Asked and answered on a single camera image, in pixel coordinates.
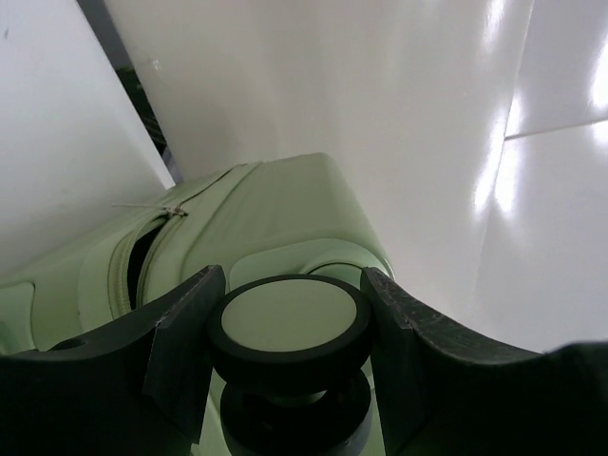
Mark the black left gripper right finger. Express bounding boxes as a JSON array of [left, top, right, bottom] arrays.
[[360, 268, 607, 455]]

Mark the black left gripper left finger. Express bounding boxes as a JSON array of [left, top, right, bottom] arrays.
[[1, 265, 225, 455]]

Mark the green hard-shell suitcase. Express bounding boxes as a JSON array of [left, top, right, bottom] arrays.
[[1, 154, 390, 455]]

